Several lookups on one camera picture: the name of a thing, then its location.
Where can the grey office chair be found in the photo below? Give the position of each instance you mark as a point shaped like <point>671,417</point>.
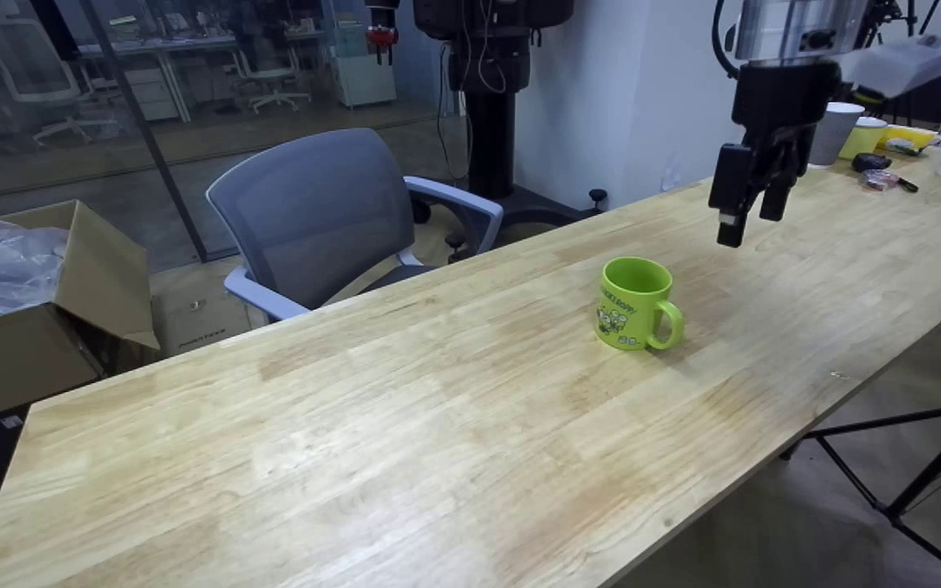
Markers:
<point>315,213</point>

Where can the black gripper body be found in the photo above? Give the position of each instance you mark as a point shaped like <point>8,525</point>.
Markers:
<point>781,107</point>

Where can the black pedestal machine stand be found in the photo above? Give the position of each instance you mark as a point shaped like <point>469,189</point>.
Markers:
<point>492,65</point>

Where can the yellow object on table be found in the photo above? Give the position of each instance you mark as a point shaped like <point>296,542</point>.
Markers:
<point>873,134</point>

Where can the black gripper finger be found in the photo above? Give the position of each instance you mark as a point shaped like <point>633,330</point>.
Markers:
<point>733,189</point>
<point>781,168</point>

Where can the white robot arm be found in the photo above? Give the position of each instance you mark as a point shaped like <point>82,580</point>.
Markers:
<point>779,35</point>

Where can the green ceramic mug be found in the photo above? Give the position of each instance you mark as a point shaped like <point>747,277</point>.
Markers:
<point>634,304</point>

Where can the brown cardboard box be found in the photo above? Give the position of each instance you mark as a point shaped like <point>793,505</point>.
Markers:
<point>99,317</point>

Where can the white paper cup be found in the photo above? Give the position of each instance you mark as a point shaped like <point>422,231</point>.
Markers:
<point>834,127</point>

